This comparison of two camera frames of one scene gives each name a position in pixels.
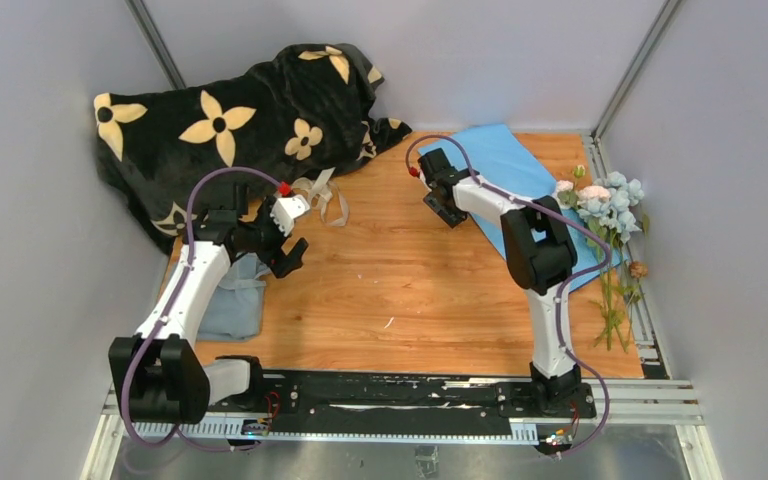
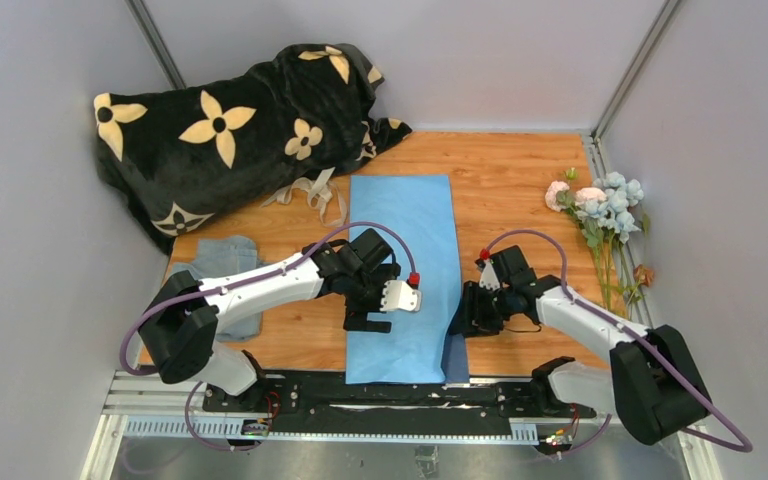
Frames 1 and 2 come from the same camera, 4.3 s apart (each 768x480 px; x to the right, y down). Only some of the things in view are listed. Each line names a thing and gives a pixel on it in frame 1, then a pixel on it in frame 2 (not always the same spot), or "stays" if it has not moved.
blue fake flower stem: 610,219 stays
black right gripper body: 449,215 -> 487,309
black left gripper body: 264,237 -> 365,297
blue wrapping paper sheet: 500,160 -> 419,349
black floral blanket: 308,110 stays
